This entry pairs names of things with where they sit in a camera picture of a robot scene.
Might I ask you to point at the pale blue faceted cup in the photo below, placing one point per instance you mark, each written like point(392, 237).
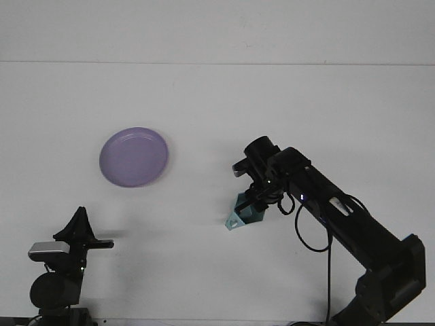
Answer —
point(251, 216)

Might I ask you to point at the pale purple round plate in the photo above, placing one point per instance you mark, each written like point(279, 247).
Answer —
point(134, 157)

